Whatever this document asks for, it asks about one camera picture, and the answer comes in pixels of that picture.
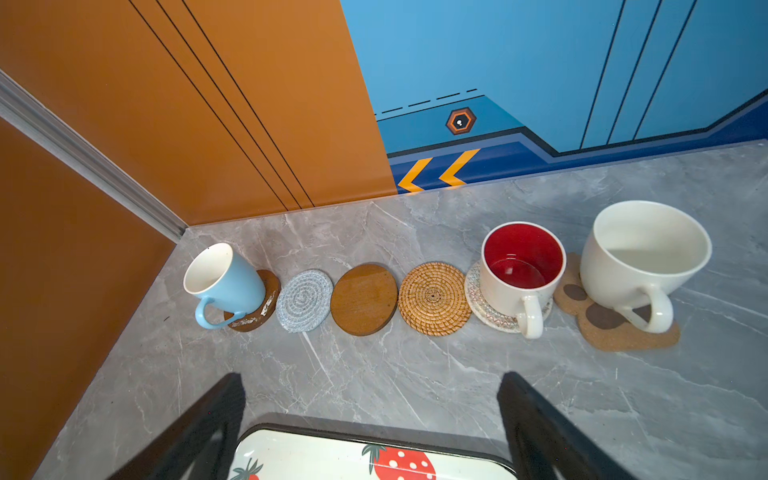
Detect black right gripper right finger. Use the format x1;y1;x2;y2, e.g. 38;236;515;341
497;372;634;479

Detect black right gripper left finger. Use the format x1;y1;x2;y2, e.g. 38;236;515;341
110;373;246;479

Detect cork paw print coaster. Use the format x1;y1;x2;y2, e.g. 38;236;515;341
554;253;681;352

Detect white multicolour woven rope coaster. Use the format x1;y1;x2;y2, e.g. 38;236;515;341
464;260;565;339

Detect dark scratched wooden coaster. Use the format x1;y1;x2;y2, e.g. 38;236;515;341
228;269;281;333

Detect white mug blue handle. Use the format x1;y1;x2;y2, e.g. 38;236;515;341
183;243;266;330

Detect grey blue rope coaster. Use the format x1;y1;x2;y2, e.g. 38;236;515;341
276;269;334;333

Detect woven rattan round coaster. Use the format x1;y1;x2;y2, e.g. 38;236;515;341
398;262;472;336

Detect white mug red inside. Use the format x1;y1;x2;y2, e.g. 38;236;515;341
479;221;567;339

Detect plain white mug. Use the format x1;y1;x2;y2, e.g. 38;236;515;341
580;200;713;334

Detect brown round wooden coaster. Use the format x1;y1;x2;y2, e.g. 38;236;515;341
330;263;398;336

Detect strawberry print serving tray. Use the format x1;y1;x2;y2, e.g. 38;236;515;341
228;425;517;479

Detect aluminium corner post left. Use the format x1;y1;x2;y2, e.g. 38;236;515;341
1;73;188;243

